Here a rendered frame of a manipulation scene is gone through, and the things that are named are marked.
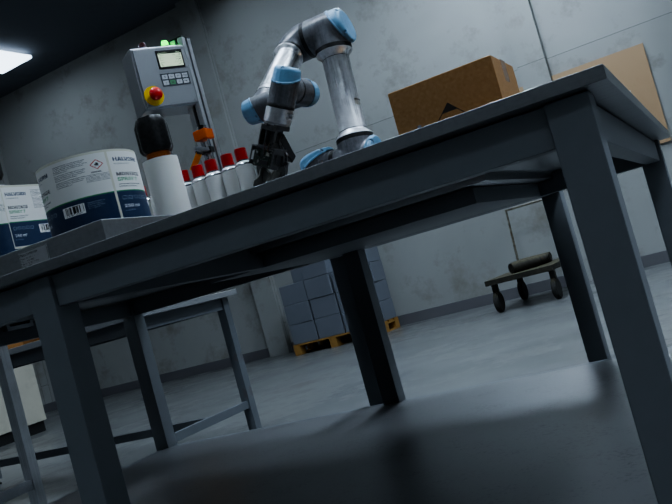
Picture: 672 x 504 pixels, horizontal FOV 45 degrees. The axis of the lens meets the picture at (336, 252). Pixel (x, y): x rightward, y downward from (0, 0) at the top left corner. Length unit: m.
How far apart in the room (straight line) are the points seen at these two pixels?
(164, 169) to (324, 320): 7.29
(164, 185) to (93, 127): 10.22
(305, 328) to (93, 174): 7.82
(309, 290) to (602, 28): 4.18
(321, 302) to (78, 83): 5.23
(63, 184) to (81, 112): 10.75
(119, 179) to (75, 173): 0.08
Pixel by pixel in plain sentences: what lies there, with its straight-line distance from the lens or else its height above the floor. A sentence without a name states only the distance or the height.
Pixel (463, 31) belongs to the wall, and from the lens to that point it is 9.45.
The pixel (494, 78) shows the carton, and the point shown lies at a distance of 2.19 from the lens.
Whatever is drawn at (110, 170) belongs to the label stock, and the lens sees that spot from 1.65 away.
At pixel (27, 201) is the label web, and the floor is 1.02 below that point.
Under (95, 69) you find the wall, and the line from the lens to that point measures 12.25.
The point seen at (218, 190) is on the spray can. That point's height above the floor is 0.99.
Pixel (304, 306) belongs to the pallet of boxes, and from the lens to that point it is 9.32.
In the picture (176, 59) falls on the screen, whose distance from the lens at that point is 2.53.
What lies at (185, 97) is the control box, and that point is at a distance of 2.50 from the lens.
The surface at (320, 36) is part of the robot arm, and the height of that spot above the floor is 1.40.
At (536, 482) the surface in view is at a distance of 1.53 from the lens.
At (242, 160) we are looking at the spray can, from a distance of 2.26.
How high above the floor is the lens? 0.65
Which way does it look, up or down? 2 degrees up
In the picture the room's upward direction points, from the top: 15 degrees counter-clockwise
